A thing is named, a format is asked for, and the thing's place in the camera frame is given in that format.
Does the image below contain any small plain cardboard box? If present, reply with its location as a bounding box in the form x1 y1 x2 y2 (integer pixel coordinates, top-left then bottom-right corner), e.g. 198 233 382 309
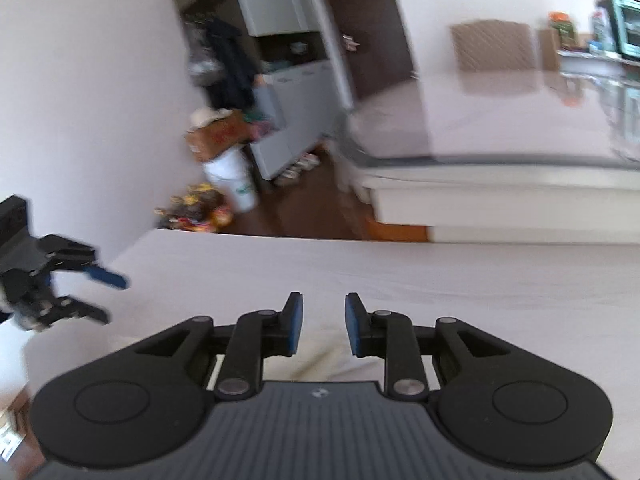
537 27 562 73

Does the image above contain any teal microwave oven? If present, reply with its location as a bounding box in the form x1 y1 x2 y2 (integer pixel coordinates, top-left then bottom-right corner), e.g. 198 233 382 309
607 0 640 61

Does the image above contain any cream towel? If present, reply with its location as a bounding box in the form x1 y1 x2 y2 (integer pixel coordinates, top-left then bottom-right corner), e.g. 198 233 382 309
210 320 387 384

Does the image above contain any pile of snack packets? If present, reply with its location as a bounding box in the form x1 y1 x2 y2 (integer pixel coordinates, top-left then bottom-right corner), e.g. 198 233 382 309
154 184 235 234

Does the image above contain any large plain cardboard box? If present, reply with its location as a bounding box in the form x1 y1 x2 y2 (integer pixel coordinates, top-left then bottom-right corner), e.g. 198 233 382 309
449 19 540 97

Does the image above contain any dark brown door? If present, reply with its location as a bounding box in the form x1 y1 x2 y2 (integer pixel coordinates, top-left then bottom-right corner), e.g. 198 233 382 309
318 0 419 106

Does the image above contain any white bed sheet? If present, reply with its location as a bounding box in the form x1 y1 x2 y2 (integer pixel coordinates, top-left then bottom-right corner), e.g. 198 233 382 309
0 229 640 480

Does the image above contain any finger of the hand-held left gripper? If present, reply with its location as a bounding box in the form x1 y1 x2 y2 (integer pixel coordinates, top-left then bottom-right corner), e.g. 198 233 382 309
39 233 130 291
37 294 111 332

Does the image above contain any grey wall cabinet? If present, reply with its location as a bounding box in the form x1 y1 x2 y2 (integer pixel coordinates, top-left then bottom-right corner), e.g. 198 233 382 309
184 0 321 38

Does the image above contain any orange snack bag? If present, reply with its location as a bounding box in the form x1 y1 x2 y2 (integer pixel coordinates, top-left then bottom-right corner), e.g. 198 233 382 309
548 11 579 52

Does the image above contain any grey floor cabinet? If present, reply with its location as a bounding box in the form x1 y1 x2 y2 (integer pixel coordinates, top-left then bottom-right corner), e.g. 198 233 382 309
250 60 351 182

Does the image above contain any dark hanging jacket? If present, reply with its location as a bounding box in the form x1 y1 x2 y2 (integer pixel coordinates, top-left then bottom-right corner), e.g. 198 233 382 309
205 19 265 111

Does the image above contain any pair of white shoes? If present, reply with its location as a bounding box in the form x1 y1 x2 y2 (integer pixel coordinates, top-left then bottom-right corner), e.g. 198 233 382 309
276 153 321 186

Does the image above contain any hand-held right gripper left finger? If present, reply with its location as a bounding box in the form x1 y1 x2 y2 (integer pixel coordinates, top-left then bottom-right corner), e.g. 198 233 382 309
131 291 305 403

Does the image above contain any white glossy table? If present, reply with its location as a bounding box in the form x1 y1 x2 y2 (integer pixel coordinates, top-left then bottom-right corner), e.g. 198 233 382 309
345 67 640 244

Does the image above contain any brown cardboard box with print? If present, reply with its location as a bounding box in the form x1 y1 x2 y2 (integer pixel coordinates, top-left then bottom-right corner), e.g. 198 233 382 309
185 110 261 163

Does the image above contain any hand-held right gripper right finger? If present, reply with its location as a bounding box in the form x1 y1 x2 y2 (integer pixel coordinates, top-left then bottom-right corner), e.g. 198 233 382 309
344 292 507 402

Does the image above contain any white plastic bucket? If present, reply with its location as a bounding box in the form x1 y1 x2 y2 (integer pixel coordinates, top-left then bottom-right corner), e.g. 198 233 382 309
203 149 259 214

